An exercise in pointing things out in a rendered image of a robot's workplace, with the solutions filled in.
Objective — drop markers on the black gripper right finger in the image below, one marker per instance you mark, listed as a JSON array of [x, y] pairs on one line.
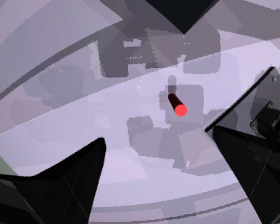
[[255, 162]]

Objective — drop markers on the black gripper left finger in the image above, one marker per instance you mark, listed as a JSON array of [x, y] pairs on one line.
[[62, 194]]

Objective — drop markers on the red peg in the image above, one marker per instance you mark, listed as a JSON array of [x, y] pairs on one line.
[[179, 108]]

